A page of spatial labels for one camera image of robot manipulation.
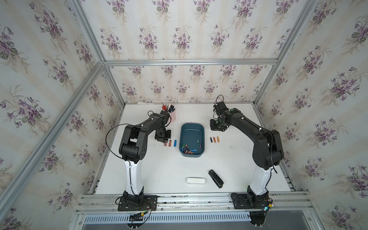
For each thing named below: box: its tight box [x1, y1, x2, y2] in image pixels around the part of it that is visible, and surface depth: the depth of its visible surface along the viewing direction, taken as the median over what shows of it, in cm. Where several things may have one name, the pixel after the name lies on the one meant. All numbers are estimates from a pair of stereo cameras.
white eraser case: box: [186, 177, 207, 185], surface depth 80 cm
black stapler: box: [207, 169, 224, 189], surface depth 80 cm
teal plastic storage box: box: [179, 122, 206, 158], surface depth 97 cm
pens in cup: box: [161, 103, 176, 113], surface depth 106 cm
